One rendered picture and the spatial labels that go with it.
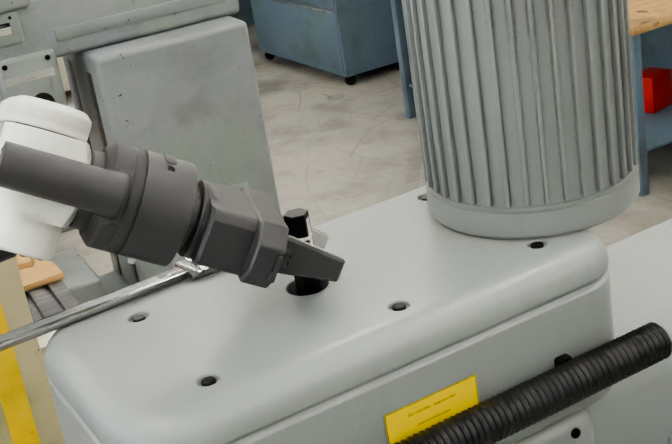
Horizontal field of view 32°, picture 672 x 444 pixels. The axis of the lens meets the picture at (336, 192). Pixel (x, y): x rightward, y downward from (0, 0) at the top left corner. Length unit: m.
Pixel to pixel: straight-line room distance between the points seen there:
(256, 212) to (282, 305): 0.09
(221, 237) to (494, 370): 0.25
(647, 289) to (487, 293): 0.30
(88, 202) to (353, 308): 0.23
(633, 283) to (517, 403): 0.31
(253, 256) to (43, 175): 0.18
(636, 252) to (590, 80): 0.34
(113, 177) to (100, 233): 0.06
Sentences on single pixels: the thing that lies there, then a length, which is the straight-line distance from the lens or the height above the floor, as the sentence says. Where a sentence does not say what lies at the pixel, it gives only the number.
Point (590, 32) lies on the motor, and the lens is 1.01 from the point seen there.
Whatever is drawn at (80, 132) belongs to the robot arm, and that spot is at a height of 2.07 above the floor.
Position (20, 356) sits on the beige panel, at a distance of 2.86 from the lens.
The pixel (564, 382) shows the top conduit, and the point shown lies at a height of 1.80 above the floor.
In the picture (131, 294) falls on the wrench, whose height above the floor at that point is 1.90.
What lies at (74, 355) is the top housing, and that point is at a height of 1.89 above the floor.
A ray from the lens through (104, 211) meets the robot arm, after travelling 0.90.
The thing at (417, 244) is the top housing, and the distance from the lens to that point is 1.06.
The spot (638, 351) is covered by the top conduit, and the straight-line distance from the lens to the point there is 1.05.
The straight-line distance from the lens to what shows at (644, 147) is 5.96.
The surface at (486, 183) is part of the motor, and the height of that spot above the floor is 1.94.
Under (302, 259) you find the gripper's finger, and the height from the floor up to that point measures 1.93.
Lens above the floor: 2.32
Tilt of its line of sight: 21 degrees down
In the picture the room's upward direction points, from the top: 9 degrees counter-clockwise
